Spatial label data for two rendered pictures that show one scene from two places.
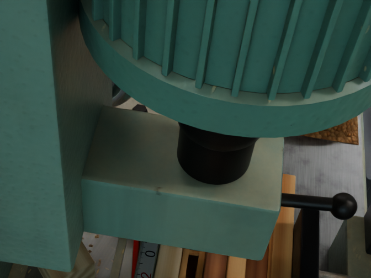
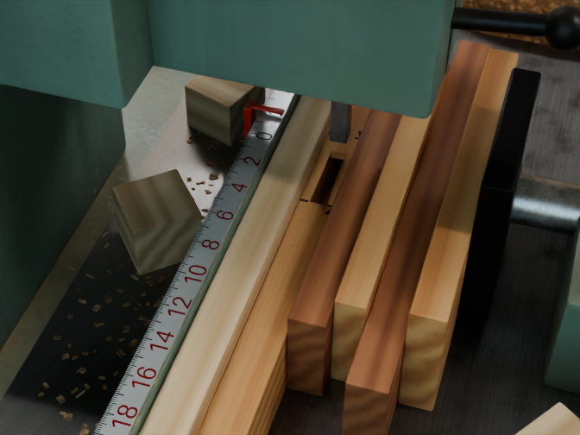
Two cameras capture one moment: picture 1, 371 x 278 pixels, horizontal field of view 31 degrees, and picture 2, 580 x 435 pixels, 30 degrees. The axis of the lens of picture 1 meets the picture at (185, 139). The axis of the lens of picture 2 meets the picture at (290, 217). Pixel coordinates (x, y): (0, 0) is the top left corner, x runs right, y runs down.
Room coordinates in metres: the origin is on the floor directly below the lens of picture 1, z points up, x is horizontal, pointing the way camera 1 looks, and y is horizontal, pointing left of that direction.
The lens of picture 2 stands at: (-0.13, -0.11, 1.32)
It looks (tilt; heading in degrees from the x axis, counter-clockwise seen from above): 45 degrees down; 15
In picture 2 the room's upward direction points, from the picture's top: straight up
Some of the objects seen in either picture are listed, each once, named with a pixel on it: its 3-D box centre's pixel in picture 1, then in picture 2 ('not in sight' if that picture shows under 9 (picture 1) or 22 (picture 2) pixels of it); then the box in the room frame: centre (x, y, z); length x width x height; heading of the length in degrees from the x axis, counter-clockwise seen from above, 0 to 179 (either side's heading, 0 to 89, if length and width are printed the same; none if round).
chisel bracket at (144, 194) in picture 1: (180, 187); (306, 3); (0.29, 0.00, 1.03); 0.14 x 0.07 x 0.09; 88
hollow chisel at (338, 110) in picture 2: not in sight; (342, 99); (0.29, -0.02, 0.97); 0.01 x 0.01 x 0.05; 88
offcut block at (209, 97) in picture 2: not in sight; (225, 102); (0.45, 0.10, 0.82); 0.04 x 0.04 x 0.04; 69
